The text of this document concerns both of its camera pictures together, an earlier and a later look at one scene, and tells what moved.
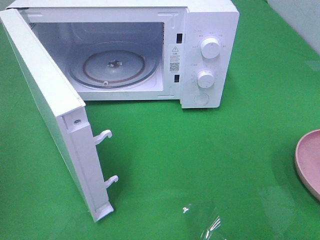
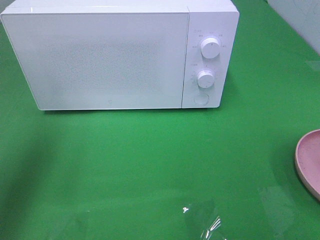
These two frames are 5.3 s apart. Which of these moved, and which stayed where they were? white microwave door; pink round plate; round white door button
Moved: white microwave door
Stayed: pink round plate; round white door button
